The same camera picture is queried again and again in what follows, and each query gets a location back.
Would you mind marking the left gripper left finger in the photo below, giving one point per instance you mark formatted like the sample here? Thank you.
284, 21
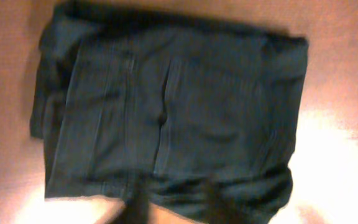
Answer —
136, 210

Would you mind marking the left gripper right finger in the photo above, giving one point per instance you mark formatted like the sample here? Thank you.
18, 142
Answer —
221, 211

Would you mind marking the black trousers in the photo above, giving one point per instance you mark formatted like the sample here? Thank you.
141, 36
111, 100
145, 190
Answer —
127, 99

